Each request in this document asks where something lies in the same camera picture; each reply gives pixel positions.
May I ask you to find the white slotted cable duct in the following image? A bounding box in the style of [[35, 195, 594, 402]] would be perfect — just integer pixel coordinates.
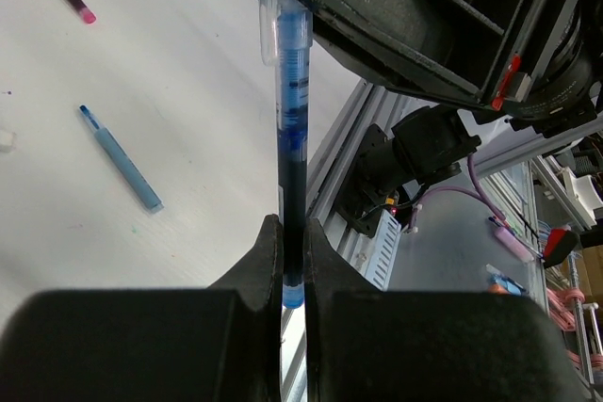
[[352, 211, 404, 291]]

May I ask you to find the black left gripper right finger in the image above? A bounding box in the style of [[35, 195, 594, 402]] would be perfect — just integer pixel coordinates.
[[303, 219, 377, 401]]

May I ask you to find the clear highlighter cap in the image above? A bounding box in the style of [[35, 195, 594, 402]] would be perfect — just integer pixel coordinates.
[[0, 129, 16, 153]]

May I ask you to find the light blue pen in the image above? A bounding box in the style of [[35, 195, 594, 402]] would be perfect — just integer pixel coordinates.
[[79, 105, 163, 213]]

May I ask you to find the dark blue gel pen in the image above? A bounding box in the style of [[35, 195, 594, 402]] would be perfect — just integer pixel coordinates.
[[275, 6, 313, 309]]

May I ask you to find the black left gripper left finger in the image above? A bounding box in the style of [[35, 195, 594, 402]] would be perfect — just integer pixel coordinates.
[[209, 215, 283, 401]]

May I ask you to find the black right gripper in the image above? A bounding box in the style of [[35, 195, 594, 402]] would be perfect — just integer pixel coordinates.
[[299, 0, 584, 113]]

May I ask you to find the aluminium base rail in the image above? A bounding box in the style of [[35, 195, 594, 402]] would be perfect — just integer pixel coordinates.
[[281, 80, 408, 401]]

